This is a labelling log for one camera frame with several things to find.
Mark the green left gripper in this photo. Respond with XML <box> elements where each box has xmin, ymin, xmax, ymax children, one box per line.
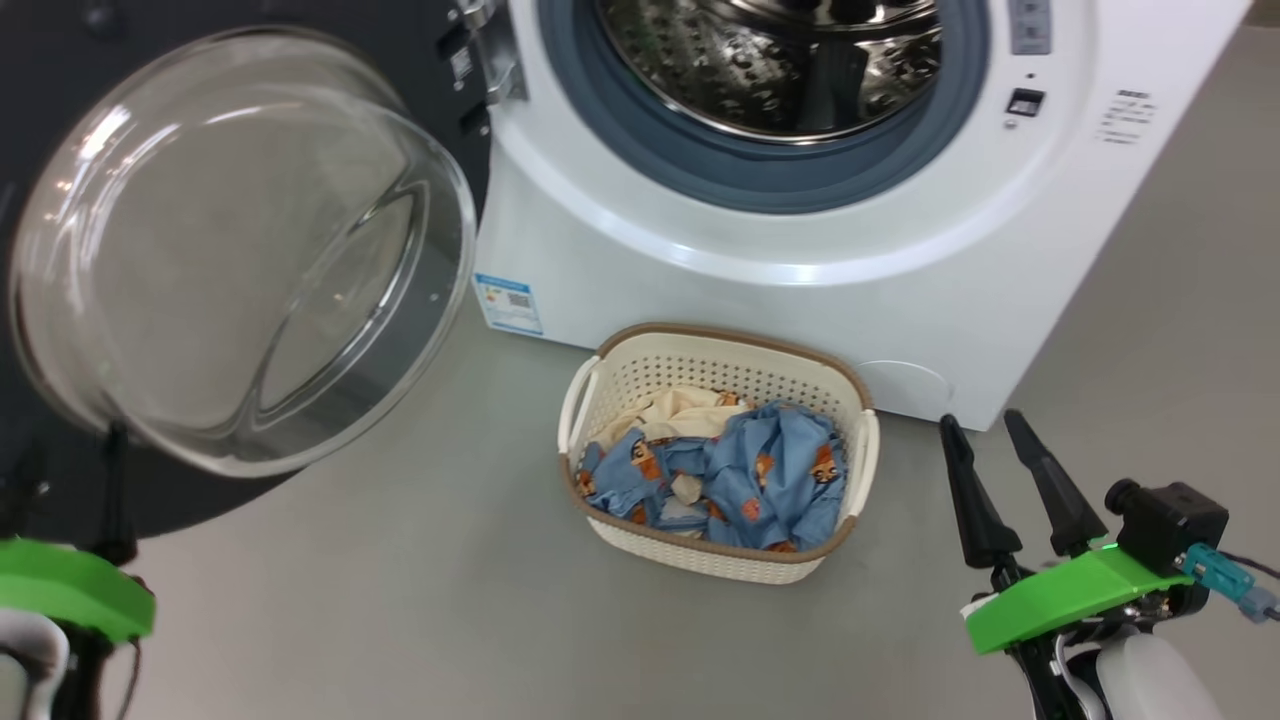
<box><xmin>0</xmin><ymin>420</ymin><xmax>156</xmax><ymax>643</ymax></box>

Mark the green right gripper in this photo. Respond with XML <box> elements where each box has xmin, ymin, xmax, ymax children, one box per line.
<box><xmin>940</xmin><ymin>408</ymin><xmax>1196</xmax><ymax>656</ymax></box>

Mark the blue cartoon-print garment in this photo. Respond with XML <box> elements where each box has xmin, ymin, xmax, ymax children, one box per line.
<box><xmin>575</xmin><ymin>402</ymin><xmax>849</xmax><ymax>553</ymax></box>

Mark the black round glass washer door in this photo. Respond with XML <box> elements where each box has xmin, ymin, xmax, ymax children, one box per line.
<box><xmin>0</xmin><ymin>0</ymin><xmax>531</xmax><ymax>541</ymax></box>

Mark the cream garment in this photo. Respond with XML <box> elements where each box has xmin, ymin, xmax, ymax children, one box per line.
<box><xmin>590</xmin><ymin>388</ymin><xmax>746</xmax><ymax>451</ymax></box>

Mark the white front-load washing machine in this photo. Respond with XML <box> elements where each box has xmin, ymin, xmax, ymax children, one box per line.
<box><xmin>472</xmin><ymin>0</ymin><xmax>1253</xmax><ymax>431</ymax></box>

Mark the grey rubber door gasket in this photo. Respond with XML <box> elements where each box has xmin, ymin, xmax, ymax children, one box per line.
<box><xmin>535</xmin><ymin>0</ymin><xmax>991</xmax><ymax>216</ymax></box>

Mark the washing machine drum opening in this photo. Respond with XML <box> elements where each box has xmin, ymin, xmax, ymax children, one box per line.
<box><xmin>598</xmin><ymin>0</ymin><xmax>943</xmax><ymax>144</ymax></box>

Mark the round drain filter cover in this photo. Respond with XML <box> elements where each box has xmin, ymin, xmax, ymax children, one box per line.
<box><xmin>855</xmin><ymin>360</ymin><xmax>956</xmax><ymax>419</ymax></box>

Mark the cream perforated laundry basket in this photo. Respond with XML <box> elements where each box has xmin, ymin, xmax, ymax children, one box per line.
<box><xmin>557</xmin><ymin>322</ymin><xmax>881</xmax><ymax>586</ymax></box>

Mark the printed text label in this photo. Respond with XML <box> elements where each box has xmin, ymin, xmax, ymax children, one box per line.
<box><xmin>1098</xmin><ymin>88</ymin><xmax>1156</xmax><ymax>146</ymax></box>

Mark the blue energy label sticker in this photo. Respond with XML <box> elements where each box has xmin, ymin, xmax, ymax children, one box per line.
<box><xmin>473</xmin><ymin>272</ymin><xmax>544</xmax><ymax>336</ymax></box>

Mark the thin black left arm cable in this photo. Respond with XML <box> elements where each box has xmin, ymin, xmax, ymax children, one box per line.
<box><xmin>118</xmin><ymin>640</ymin><xmax>143</xmax><ymax>720</ymax></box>

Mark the teal cable connector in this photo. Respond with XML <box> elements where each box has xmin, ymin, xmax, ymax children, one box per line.
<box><xmin>1180</xmin><ymin>543</ymin><xmax>1280</xmax><ymax>623</ymax></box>

